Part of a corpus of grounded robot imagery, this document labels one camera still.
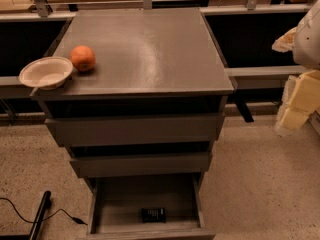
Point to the dark rxbar blueberry bar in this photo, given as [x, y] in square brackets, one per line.
[150, 215]

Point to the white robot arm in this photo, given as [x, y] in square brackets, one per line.
[306, 47]

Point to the grey top drawer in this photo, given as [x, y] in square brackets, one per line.
[133, 130]

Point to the grey middle drawer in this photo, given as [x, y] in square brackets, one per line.
[131, 165]

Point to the grey open bottom drawer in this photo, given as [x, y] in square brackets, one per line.
[117, 202]

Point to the orange fruit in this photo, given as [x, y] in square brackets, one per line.
[82, 58]

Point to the white paper bowl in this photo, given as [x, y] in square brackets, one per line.
[46, 73]

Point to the black pole on floor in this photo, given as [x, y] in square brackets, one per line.
[43, 207]

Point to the grey metal railing frame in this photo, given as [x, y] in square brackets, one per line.
[266, 72]

